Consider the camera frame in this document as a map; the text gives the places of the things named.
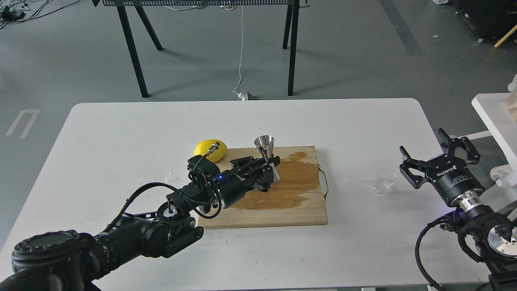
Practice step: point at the steel double jigger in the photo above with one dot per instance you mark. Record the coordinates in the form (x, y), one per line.
(265, 144)

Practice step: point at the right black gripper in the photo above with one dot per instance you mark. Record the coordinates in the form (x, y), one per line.
(454, 178)

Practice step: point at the yellow lemon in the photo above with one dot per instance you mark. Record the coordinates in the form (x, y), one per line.
(215, 148)

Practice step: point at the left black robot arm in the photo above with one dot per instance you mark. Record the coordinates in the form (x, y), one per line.
(70, 261)

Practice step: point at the wooden stick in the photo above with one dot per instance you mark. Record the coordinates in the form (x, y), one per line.
(505, 37)

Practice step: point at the small clear glass cup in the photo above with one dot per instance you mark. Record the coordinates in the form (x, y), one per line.
(385, 181)

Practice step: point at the black frame background table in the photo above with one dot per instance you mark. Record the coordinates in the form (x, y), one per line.
(289, 37)

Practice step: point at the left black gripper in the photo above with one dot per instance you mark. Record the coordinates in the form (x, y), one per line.
(246, 174)

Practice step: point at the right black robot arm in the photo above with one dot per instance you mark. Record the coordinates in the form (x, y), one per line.
(484, 235)

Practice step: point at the wooden cutting board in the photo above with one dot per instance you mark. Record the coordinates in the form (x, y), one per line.
(296, 200)

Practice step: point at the white side table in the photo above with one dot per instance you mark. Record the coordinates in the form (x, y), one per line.
(500, 123)

